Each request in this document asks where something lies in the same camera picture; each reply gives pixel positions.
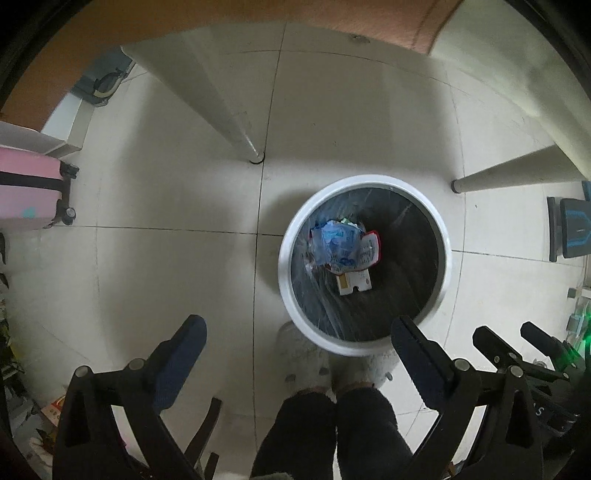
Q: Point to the grey fluffy slipper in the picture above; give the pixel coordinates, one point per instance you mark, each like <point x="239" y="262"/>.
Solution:
<point x="302" y="360"/>
<point x="364" y="371"/>

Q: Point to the pink suitcase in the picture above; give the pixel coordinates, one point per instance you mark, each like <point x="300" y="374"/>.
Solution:
<point x="27" y="184"/>

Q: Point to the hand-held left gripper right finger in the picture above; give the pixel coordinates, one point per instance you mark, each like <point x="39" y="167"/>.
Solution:
<point x="415" y="364"/>

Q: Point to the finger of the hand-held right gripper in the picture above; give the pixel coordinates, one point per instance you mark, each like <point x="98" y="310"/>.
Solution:
<point x="494" y="348"/>
<point x="540" y="337"/>

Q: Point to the red printed packet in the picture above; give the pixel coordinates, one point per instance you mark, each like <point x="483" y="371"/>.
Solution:
<point x="53" y="408"/>

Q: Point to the black blue weight bench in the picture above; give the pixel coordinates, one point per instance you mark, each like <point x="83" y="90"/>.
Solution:
<point x="575" y="226"/>

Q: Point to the dark wooden frame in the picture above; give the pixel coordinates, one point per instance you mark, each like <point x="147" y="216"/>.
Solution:
<point x="207" y="424"/>

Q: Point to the white round trash bin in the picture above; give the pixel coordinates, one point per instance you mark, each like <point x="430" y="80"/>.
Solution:
<point x="369" y="180"/>

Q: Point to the black bin liner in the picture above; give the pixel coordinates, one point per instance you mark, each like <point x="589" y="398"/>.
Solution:
<point x="406" y="258"/>

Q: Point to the white red snack packet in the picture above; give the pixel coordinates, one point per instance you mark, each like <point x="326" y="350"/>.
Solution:
<point x="370" y="249"/>

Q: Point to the small tan white carton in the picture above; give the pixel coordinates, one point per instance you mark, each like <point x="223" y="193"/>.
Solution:
<point x="353" y="282"/>

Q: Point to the blue plastic wrapper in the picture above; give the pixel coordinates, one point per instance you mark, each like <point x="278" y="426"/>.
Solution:
<point x="334" y="240"/>

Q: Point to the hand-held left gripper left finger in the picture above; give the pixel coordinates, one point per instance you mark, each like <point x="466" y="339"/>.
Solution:
<point x="184" y="355"/>

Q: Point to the person's right leg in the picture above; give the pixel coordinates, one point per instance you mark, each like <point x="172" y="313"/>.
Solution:
<point x="369" y="429"/>

